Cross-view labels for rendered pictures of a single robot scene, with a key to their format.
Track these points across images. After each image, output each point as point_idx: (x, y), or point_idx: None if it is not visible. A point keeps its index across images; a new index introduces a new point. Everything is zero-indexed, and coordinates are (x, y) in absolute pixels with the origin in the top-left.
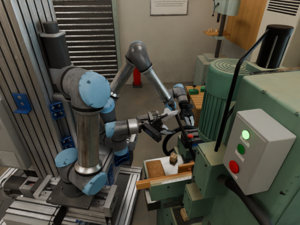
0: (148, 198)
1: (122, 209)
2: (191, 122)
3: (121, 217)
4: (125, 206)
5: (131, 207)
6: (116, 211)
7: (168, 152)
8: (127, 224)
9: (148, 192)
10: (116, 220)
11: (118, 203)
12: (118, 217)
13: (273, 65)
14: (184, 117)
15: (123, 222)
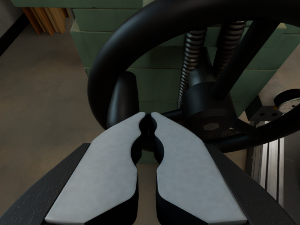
0: (275, 80)
1: (277, 187)
2: (133, 128)
3: (275, 169)
4: (272, 189)
5: (261, 184)
6: (287, 185)
7: (264, 127)
8: (259, 160)
9: (277, 92)
10: (283, 165)
11: (289, 204)
12: (281, 170)
13: None
14: (240, 204)
15: (268, 158)
